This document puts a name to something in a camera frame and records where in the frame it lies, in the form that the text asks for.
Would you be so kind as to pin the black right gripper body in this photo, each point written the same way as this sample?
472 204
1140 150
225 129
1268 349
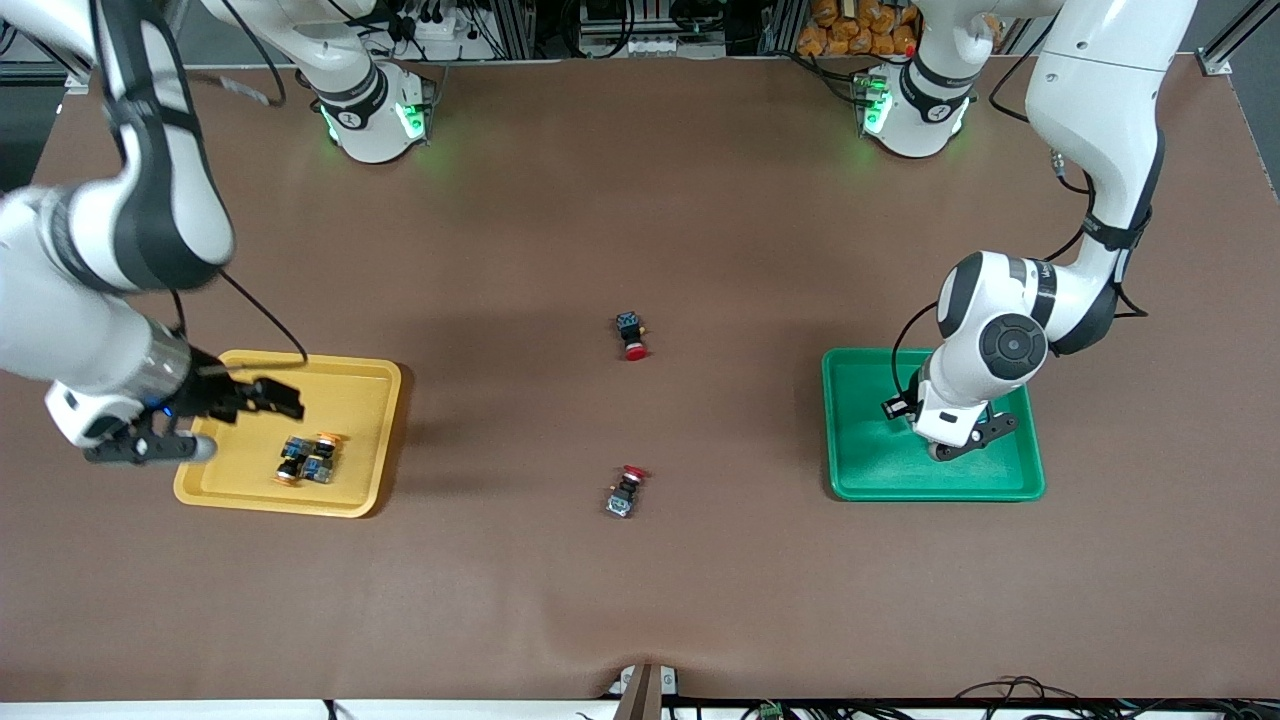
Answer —
213 392

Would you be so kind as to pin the yellow push button switch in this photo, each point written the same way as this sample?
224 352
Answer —
325 455
292 462

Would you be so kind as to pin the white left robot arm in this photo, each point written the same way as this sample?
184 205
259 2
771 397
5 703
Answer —
1100 90

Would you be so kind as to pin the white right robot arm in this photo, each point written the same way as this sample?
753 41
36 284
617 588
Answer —
60 320

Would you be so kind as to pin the green plastic tray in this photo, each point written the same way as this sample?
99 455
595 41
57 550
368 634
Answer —
870 460

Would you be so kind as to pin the yellow plastic tray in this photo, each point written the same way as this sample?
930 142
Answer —
360 420

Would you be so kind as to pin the brown table mat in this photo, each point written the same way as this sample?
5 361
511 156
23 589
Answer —
640 600

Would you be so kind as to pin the green terminal connector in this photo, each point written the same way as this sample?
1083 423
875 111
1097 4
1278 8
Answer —
770 711

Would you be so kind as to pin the orange packets pile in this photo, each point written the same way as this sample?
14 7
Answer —
850 30

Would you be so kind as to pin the white power strip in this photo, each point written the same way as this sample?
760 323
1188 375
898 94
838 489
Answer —
440 30
630 46

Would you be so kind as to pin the red push button switch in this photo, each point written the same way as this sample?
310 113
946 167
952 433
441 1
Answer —
630 330
622 498

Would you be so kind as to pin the aluminium frame profile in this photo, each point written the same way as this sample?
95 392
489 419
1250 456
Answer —
40 55
1235 40

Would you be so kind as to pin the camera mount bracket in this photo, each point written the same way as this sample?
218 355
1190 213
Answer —
642 690

